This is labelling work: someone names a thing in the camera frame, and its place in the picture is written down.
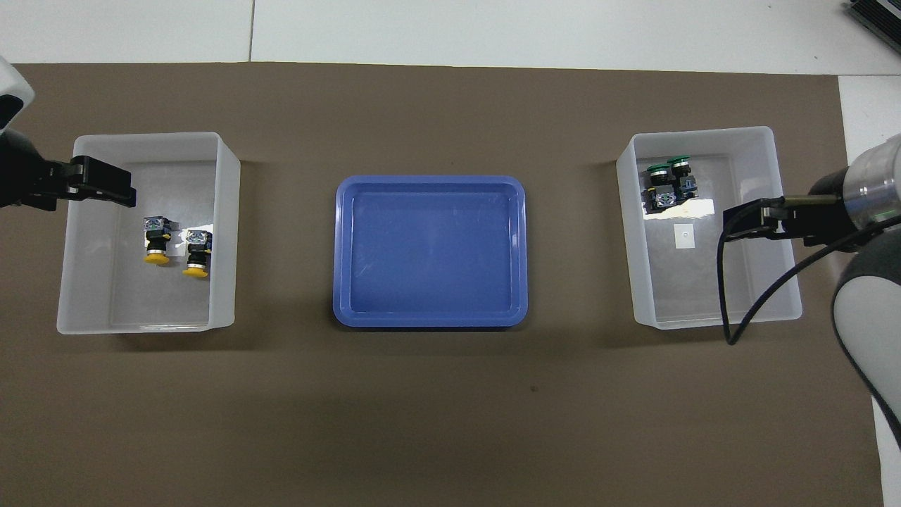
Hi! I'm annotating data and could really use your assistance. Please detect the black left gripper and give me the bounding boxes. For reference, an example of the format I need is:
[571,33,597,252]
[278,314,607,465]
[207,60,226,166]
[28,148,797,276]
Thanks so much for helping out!
[0,129,137,212]

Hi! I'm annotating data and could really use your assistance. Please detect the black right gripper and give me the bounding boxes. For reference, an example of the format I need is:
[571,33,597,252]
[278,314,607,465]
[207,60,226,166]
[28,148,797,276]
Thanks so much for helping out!
[724,171,865,249]

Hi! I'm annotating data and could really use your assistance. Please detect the yellow push button switch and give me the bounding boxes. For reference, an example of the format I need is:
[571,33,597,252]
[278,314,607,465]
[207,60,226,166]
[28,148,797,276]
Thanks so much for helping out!
[141,215,173,267]
[182,229,214,279]

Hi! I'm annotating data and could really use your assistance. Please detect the green push button switch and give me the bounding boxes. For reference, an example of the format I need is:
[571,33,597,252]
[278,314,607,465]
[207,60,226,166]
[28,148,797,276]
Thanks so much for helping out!
[667,156,699,200]
[644,163,678,212]

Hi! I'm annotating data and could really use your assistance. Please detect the translucent white plastic box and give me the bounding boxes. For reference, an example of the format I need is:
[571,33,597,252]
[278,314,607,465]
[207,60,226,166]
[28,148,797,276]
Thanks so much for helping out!
[616,125,803,330]
[56,132,241,335]

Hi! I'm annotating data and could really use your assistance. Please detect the dark ribbed device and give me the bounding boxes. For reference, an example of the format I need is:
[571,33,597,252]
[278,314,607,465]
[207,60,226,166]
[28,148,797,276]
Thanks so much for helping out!
[845,0,901,54]

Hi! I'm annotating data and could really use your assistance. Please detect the blue plastic tray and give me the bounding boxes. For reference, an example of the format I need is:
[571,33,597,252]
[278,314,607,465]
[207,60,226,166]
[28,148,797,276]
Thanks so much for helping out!
[332,175,529,330]

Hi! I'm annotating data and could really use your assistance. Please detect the brown paper table mat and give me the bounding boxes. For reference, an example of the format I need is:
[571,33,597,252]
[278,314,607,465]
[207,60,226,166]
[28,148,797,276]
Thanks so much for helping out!
[0,62,884,507]

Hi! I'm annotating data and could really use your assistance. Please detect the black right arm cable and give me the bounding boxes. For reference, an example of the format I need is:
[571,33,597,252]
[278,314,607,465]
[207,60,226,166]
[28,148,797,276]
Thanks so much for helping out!
[717,201,901,346]

